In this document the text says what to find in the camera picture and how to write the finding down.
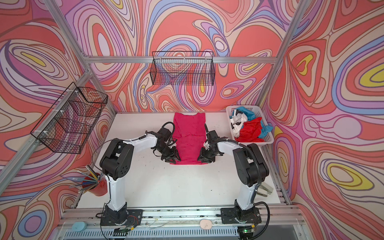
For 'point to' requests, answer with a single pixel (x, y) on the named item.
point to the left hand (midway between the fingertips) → (181, 159)
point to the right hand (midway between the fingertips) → (202, 162)
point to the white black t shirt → (237, 122)
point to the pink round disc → (206, 224)
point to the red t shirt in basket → (250, 131)
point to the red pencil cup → (95, 183)
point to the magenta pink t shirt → (189, 136)
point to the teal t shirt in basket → (250, 116)
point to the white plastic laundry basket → (229, 109)
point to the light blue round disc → (79, 226)
